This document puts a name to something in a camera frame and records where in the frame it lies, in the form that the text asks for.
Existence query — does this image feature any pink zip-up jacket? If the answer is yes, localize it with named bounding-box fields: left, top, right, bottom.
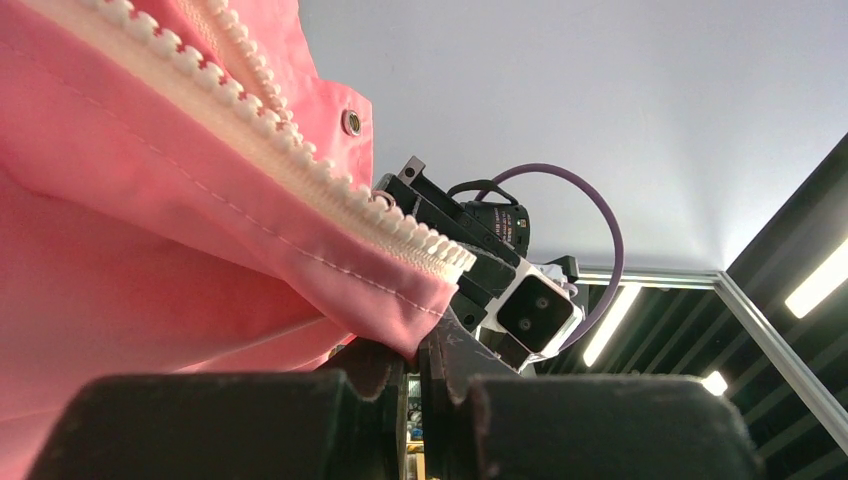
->
left=1, top=1, right=475, bottom=479

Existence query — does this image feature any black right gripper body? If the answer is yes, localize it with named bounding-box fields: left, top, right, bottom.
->
left=463, top=201, right=530, bottom=257

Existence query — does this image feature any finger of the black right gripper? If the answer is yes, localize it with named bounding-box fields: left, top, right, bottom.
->
left=450, top=245, right=520, bottom=332
left=376, top=156, right=522, bottom=252

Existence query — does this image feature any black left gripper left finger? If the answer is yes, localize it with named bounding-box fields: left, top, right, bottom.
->
left=28, top=341, right=405, bottom=479

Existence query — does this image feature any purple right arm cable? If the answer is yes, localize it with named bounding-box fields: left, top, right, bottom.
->
left=473, top=163, right=627, bottom=352

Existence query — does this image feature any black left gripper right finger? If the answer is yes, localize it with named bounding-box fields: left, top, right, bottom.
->
left=419, top=313, right=762, bottom=479

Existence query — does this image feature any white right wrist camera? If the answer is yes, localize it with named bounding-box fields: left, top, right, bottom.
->
left=473, top=256, right=585, bottom=372

